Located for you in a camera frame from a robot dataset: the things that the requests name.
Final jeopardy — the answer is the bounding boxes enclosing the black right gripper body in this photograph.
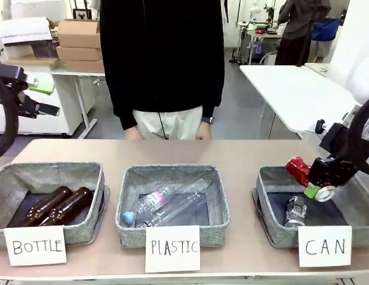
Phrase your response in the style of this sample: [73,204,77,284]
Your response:
[318,122,362,167]

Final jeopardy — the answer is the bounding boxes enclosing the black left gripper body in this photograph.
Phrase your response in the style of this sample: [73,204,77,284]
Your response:
[0,63,29,100]

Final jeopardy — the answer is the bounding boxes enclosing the red drink can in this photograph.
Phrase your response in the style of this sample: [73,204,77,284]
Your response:
[285,156,337,203]

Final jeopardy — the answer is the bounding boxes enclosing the black drink can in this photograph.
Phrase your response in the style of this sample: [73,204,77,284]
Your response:
[283,195,308,229]

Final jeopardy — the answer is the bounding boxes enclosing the brown glass bottle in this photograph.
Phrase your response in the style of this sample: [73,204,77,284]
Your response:
[37,186,94,227]
[21,185,74,228]

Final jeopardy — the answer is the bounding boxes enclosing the capless clear plastic bottle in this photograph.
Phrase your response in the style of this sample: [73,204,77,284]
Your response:
[135,178,214,229]

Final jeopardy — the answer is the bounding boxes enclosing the dark woven basket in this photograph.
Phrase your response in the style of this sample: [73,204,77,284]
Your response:
[31,41,59,59]

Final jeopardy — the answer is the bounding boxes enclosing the white CAN paper label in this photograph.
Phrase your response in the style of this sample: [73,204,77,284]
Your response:
[297,225,352,268]

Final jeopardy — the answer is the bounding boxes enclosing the grey fabric can basket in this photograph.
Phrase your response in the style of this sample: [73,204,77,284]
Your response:
[251,165,369,249]

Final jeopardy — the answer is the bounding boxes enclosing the grey fabric bottle basket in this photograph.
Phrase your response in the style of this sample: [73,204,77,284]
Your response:
[0,161,111,250]

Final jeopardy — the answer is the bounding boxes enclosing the grey fabric plastic basket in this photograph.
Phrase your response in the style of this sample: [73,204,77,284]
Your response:
[115,164,232,249]

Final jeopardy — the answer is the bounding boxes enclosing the person's right hand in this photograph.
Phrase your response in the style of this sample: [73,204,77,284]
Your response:
[124,126,141,141]

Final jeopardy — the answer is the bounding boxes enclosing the person's left hand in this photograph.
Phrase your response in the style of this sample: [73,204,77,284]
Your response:
[195,121,213,141]

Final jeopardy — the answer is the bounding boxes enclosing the wooden board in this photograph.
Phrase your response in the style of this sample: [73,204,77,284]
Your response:
[2,56,64,67]

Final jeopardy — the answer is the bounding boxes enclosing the white desk with legs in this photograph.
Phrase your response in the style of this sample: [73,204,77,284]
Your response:
[50,65,108,140]

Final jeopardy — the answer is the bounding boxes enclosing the white printed carton box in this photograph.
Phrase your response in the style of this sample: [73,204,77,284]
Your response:
[0,16,53,45]

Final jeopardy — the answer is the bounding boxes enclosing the closed flat cardboard box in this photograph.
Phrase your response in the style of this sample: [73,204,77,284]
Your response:
[64,59,106,74]
[55,46,103,62]

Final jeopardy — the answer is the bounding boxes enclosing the open cardboard box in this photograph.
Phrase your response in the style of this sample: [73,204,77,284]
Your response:
[57,19,102,49]

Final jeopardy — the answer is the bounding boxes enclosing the white side table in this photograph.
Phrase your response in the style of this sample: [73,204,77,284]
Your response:
[239,64,361,134]

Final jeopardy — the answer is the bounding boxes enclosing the framed picture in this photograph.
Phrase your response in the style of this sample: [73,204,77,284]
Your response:
[72,8,92,21]

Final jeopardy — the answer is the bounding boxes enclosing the blue bag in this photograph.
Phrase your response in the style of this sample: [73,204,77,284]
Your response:
[311,18,341,42]

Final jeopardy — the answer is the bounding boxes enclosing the background person in dark clothes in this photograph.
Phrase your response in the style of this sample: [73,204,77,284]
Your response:
[274,0,332,66]

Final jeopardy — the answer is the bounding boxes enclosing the person's black jacket torso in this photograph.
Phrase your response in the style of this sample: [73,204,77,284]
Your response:
[99,0,226,132]

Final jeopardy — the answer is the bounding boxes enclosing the person's beige trousers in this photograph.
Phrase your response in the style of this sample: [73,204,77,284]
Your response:
[132,105,204,140]

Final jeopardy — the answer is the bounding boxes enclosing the white BOTTLE paper label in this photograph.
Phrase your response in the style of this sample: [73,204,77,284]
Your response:
[4,225,68,267]

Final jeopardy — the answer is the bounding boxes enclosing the white PLASTIC paper label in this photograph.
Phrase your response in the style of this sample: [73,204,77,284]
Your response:
[144,224,201,273]

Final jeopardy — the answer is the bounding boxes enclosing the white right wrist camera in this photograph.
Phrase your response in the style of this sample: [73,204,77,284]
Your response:
[308,118,332,137]

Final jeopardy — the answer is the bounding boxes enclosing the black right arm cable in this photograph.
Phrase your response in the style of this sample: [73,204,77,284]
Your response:
[346,94,369,178]

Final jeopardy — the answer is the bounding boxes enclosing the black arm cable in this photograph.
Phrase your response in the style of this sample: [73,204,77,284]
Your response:
[346,94,369,178]
[0,75,19,162]

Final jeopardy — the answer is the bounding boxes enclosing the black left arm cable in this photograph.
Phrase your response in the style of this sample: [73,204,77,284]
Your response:
[0,75,19,162]

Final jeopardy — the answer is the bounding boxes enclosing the black hanging jacket cord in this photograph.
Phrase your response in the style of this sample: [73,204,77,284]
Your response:
[157,110,168,140]

